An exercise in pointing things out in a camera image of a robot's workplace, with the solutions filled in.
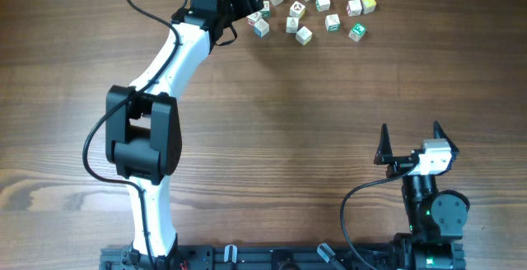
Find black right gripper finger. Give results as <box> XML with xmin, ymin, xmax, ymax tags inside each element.
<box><xmin>374</xmin><ymin>123</ymin><xmax>394</xmax><ymax>165</ymax></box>
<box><xmin>433</xmin><ymin>121</ymin><xmax>459</xmax><ymax>155</ymax></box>

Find red 6 baseball block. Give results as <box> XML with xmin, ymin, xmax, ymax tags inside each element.
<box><xmin>246</xmin><ymin>12</ymin><xmax>262</xmax><ymax>26</ymax></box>

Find yellow soccer ball J block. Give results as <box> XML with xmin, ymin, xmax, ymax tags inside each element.
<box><xmin>289</xmin><ymin>1</ymin><xmax>305</xmax><ymax>19</ymax></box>

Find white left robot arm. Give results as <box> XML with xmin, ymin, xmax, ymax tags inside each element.
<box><xmin>105</xmin><ymin>0</ymin><xmax>264</xmax><ymax>258</ymax></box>

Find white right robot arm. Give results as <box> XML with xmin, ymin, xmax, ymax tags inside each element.
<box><xmin>374</xmin><ymin>122</ymin><xmax>470</xmax><ymax>270</ymax></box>

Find green apple picture block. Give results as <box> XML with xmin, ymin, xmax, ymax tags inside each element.
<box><xmin>259</xmin><ymin>1</ymin><xmax>271</xmax><ymax>18</ymax></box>

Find blue bordered picture block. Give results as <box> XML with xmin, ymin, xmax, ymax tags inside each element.
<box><xmin>254</xmin><ymin>19</ymin><xmax>270</xmax><ymax>38</ymax></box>

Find red O ice cream block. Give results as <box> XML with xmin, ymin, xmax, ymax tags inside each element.
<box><xmin>286</xmin><ymin>16</ymin><xmax>299</xmax><ymax>34</ymax></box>

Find yellow C white block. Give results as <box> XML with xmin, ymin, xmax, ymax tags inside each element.
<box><xmin>296</xmin><ymin>26</ymin><xmax>313</xmax><ymax>45</ymax></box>

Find green N letter block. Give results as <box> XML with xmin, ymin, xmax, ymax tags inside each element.
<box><xmin>315</xmin><ymin>0</ymin><xmax>331</xmax><ymax>12</ymax></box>

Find green V number block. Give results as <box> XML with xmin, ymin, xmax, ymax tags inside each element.
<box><xmin>324</xmin><ymin>14</ymin><xmax>341</xmax><ymax>32</ymax></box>

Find red bordered white block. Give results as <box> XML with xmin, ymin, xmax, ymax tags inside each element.
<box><xmin>347</xmin><ymin>0</ymin><xmax>362</xmax><ymax>16</ymax></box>

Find green F letter block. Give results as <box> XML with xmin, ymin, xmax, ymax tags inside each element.
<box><xmin>348</xmin><ymin>23</ymin><xmax>366</xmax><ymax>42</ymax></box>

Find yellow top block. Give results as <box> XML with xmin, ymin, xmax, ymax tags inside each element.
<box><xmin>361</xmin><ymin>0</ymin><xmax>377</xmax><ymax>14</ymax></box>

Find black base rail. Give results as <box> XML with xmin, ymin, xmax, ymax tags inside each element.
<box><xmin>100</xmin><ymin>243</ymin><xmax>467</xmax><ymax>270</ymax></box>

